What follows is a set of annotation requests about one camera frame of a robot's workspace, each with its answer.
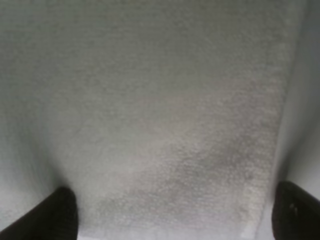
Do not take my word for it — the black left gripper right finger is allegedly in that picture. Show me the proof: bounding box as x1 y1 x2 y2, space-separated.
271 181 320 240

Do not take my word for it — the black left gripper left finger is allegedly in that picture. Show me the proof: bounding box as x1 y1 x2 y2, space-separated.
0 187 79 240

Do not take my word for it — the white towel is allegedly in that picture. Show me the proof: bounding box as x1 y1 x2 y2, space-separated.
0 0 308 240

